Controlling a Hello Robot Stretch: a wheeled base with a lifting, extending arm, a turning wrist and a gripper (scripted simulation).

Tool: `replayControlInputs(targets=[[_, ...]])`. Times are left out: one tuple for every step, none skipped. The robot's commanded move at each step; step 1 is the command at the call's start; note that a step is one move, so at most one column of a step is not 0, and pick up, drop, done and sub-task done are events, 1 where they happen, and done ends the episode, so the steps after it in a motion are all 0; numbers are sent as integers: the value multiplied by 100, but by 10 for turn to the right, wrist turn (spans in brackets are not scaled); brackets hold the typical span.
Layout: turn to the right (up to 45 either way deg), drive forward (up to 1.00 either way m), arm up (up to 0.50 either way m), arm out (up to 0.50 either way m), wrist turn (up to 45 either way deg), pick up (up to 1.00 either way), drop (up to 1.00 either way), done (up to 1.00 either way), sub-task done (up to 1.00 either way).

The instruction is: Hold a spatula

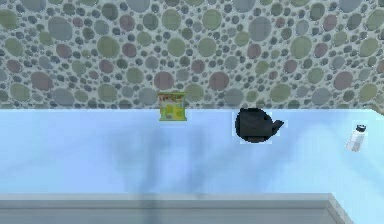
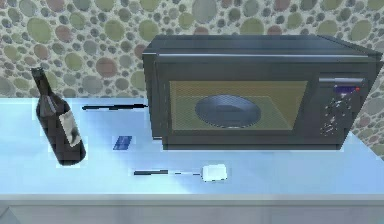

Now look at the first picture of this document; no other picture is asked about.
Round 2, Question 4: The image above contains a green yellow snack packet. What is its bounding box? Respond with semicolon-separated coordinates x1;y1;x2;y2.
157;91;188;122

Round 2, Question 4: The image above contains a clear shaker with black cap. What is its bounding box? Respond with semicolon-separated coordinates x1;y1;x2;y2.
345;124;368;153

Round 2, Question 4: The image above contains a pale blue worktop counter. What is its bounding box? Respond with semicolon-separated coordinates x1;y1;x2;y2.
0;107;384;224

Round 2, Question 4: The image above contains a black kettle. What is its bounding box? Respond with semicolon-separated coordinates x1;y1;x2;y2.
234;107;285;144

